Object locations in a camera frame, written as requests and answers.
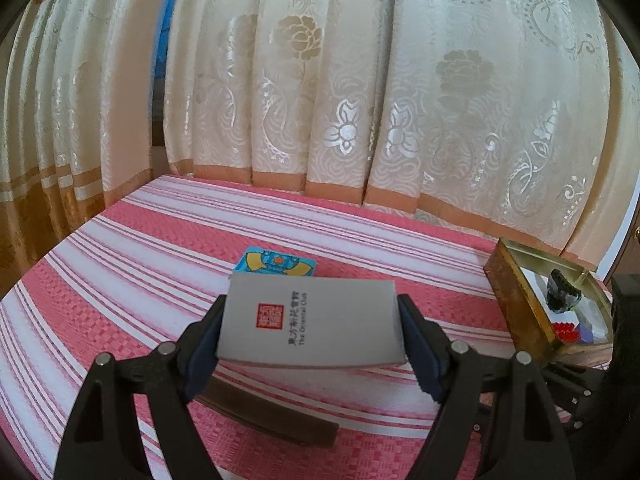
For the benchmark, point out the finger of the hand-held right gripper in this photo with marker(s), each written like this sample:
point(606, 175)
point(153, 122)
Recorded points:
point(575, 377)

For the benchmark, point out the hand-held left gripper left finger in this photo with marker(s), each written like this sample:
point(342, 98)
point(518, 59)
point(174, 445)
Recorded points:
point(200, 366)

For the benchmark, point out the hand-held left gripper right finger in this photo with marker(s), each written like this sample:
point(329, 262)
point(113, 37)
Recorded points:
point(426, 360)

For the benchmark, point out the purple block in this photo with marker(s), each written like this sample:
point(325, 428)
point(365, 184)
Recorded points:
point(587, 335)

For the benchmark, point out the red small item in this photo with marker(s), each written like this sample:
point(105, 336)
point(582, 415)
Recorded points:
point(565, 334)

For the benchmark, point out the black silver hair claw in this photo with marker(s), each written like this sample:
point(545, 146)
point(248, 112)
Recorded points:
point(564, 292)

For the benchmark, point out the gold metal tin box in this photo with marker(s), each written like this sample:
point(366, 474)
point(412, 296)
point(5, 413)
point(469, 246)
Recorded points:
point(520, 305)

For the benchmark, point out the white cardboard box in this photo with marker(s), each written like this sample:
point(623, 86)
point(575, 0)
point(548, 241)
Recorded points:
point(310, 320)

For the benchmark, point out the pink white striped blanket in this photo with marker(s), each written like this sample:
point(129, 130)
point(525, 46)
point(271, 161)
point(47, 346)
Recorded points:
point(125, 280)

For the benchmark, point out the teal patterned box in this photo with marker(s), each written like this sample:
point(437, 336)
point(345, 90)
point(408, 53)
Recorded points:
point(276, 262)

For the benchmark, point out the cream floral curtain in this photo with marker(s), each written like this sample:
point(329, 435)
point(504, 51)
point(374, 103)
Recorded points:
point(375, 85)
point(75, 110)

